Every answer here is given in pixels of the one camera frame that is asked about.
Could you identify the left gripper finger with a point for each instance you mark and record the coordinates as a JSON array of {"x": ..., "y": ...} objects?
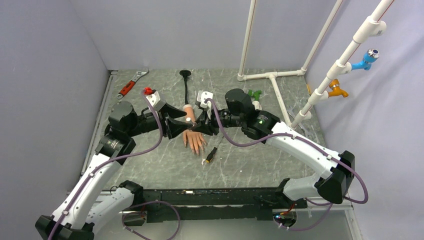
[
  {"x": 169, "y": 111},
  {"x": 175, "y": 127}
]

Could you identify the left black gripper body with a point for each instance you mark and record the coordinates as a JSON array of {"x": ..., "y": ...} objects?
[{"x": 164, "y": 126}]

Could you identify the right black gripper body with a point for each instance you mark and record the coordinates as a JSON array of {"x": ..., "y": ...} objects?
[{"x": 225, "y": 117}]

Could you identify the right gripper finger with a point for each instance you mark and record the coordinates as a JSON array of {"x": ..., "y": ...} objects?
[
  {"x": 202, "y": 120},
  {"x": 204, "y": 129}
]

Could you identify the glitter nail polish bottle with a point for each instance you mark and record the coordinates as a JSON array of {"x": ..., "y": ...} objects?
[{"x": 191, "y": 123}]

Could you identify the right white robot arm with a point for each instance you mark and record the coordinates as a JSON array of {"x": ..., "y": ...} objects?
[{"x": 332, "y": 170}]

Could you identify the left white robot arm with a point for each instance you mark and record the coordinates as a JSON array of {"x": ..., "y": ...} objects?
[{"x": 78, "y": 217}]

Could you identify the mannequin practice hand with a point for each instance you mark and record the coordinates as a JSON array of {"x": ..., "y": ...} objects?
[{"x": 192, "y": 139}]

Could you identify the near black yellow screwdriver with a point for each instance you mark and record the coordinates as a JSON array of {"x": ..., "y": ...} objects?
[{"x": 209, "y": 158}]

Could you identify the black hand stand stem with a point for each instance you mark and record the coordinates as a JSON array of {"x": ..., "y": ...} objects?
[{"x": 185, "y": 75}]

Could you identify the red adjustable wrench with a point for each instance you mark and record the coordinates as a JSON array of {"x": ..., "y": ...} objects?
[{"x": 127, "y": 88}]

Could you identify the green valve pvc fitting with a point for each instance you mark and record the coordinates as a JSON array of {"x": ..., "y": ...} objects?
[{"x": 255, "y": 95}]

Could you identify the silver open-end wrench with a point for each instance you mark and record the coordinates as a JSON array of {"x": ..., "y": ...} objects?
[{"x": 307, "y": 133}]

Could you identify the orange faucet valve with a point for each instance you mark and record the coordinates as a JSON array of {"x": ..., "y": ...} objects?
[{"x": 335, "y": 89}]

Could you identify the blue faucet valve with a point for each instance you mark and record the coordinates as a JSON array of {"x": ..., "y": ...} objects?
[{"x": 369, "y": 57}]

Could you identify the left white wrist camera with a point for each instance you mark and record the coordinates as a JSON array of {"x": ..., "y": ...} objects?
[{"x": 155, "y": 98}]

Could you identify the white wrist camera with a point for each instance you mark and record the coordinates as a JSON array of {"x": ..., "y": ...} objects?
[
  {"x": 155, "y": 98},
  {"x": 202, "y": 99}
]

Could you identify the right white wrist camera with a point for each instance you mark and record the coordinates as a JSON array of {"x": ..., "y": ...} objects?
[{"x": 202, "y": 99}]

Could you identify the black base frame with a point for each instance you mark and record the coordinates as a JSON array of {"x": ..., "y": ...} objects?
[{"x": 258, "y": 203}]

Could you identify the white pvc pipe frame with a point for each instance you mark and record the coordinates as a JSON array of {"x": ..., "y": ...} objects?
[{"x": 337, "y": 45}]

